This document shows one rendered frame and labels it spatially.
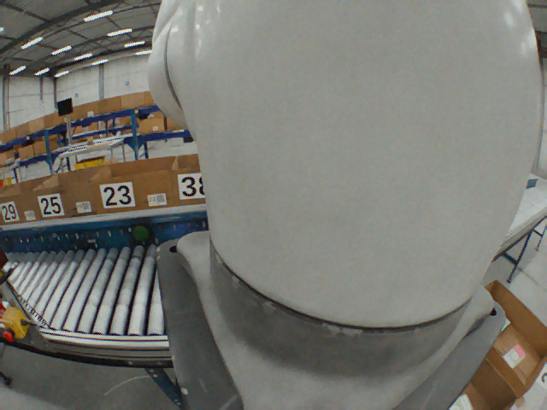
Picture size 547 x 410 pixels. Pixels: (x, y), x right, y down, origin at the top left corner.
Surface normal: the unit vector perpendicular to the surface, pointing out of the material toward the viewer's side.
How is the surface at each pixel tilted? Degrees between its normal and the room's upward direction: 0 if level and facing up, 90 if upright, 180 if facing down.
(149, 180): 90
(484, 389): 88
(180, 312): 2
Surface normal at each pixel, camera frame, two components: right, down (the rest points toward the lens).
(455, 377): 0.04, -0.91
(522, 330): -0.98, 0.05
